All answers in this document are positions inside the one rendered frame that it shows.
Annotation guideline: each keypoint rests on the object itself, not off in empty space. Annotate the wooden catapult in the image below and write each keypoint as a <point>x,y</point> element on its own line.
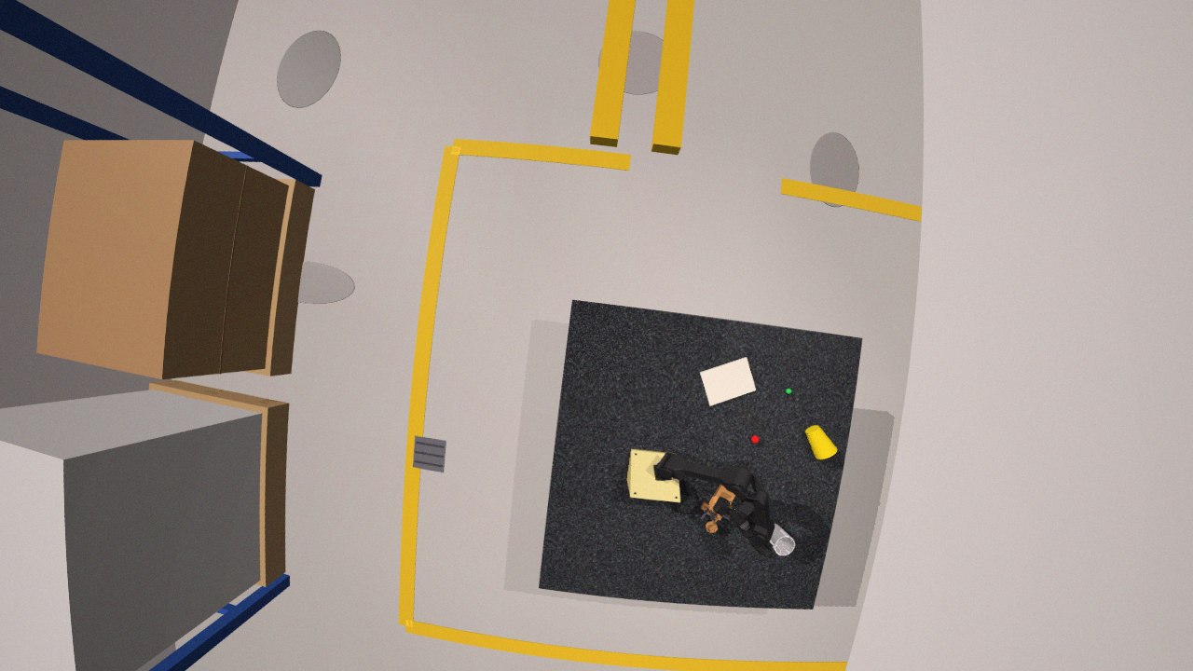
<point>721,491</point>

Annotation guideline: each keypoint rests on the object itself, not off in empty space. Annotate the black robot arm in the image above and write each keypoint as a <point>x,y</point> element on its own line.
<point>736,480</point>

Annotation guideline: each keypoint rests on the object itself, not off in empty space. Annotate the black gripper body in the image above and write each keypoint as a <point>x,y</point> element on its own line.
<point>722,505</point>

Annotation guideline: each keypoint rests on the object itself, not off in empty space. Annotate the white cup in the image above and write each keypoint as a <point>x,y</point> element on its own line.
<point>782,543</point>

